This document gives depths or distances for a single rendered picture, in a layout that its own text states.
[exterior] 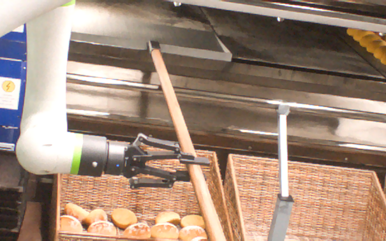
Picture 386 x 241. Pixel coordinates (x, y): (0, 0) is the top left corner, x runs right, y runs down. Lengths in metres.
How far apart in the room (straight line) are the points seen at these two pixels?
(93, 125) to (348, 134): 0.91
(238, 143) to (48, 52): 1.26
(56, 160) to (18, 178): 0.82
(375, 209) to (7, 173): 1.29
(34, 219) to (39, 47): 1.12
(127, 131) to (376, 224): 0.93
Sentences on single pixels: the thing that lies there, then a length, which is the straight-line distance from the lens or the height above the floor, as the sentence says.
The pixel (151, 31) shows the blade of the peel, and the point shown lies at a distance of 3.14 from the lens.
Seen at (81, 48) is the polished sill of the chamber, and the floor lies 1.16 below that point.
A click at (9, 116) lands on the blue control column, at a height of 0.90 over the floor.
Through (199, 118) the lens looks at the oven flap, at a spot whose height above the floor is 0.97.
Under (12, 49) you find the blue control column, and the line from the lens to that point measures 2.87.
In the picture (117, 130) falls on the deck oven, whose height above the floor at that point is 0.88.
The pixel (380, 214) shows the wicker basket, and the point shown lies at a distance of 3.11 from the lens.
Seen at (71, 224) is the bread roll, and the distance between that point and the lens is 2.85.
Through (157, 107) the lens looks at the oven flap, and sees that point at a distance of 2.96.
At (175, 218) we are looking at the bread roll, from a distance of 2.98.
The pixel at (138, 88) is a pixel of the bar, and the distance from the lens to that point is 2.55.
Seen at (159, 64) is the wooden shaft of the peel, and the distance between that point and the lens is 2.67.
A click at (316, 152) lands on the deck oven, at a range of 3.15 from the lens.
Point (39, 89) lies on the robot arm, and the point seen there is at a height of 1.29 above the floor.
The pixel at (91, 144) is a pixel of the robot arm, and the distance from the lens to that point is 1.92.
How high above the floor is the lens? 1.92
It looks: 19 degrees down
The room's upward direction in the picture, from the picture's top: 11 degrees clockwise
